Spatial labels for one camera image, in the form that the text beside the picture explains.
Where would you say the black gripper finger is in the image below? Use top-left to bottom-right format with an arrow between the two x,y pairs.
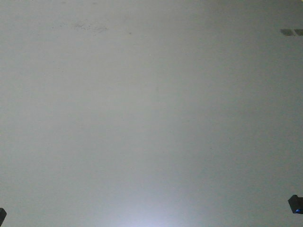
0,208 -> 7,223
288,195 -> 303,214

